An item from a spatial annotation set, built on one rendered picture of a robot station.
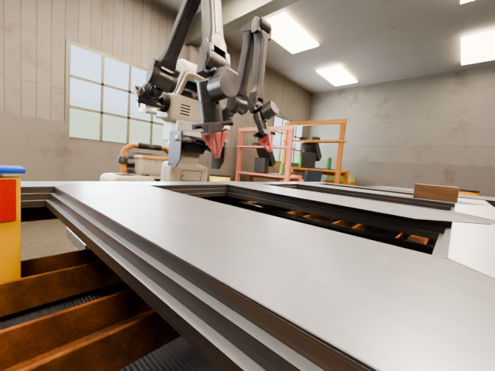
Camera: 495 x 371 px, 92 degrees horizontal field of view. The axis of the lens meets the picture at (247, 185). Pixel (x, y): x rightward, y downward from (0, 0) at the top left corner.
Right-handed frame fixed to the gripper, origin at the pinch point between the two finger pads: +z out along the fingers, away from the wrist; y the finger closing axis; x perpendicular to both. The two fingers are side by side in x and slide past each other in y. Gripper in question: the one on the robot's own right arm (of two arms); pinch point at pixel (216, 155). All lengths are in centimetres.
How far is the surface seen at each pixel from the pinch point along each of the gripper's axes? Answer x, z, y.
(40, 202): 2.4, 2.0, -39.8
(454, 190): -51, 20, 55
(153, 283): -37, 3, -39
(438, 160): -8, 120, 673
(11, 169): -5.4, -4.7, -42.3
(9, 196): -5.1, -1.0, -43.5
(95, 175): 350, 41, 58
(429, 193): -45, 22, 54
